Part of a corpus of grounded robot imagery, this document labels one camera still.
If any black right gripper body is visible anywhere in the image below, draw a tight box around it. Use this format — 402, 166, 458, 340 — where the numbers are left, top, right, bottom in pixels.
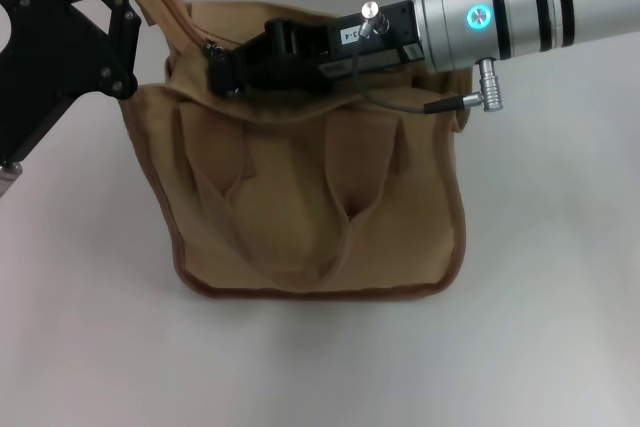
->
263, 0, 424, 84

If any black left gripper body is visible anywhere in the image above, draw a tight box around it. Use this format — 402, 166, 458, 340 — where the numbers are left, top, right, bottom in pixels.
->
0, 0, 110, 166

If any khaki canvas food bag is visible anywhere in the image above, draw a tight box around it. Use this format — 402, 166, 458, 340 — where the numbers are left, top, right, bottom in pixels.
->
119, 0, 474, 301

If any right gripper connector cable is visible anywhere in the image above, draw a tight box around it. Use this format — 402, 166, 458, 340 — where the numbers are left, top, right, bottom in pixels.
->
349, 0, 507, 116

